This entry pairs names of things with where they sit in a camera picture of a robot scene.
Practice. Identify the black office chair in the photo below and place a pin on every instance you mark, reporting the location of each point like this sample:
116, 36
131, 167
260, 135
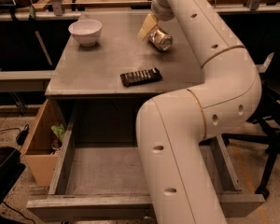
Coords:
267, 116

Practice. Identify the orange soda can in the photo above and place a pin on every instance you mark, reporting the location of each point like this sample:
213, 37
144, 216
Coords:
161, 40

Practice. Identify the dark snack bar wrapper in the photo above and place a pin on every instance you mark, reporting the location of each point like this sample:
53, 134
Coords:
140, 77

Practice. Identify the white ceramic bowl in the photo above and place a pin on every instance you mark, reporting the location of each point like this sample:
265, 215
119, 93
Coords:
86, 32

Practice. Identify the open grey drawer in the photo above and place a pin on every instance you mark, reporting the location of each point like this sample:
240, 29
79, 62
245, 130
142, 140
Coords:
101, 181

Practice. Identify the wooden box on floor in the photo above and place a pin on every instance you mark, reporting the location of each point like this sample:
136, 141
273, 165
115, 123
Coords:
37, 149

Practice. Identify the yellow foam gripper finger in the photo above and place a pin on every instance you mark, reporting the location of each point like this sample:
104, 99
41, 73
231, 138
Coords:
149, 24

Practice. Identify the black power adapter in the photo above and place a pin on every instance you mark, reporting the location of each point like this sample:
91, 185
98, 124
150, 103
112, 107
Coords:
20, 139

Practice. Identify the grey cabinet with top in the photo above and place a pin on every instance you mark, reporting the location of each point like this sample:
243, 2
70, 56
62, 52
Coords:
92, 73

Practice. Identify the black bin at left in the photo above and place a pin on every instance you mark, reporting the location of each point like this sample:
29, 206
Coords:
10, 169

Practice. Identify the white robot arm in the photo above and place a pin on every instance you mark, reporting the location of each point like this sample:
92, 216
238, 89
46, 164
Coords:
170, 126

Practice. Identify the green snack bag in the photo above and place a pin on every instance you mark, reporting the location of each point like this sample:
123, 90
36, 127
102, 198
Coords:
59, 131

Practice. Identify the metal frame rail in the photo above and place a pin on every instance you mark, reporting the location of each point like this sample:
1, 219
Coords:
84, 8

